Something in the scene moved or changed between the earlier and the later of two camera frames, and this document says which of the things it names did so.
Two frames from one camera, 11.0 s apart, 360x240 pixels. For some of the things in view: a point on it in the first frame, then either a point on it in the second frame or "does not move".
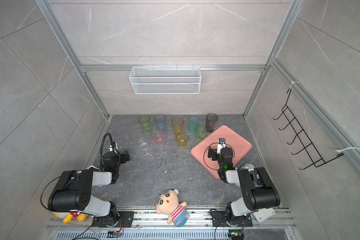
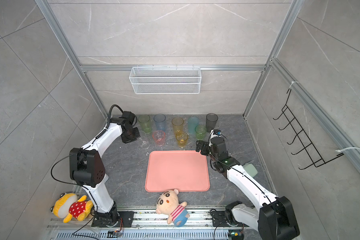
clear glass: (140, 136) does not move
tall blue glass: (159, 119) does not move
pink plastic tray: (240, 146) -> (186, 171)
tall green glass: (143, 120) does not move
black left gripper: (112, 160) -> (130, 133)
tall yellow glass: (177, 125) does not move
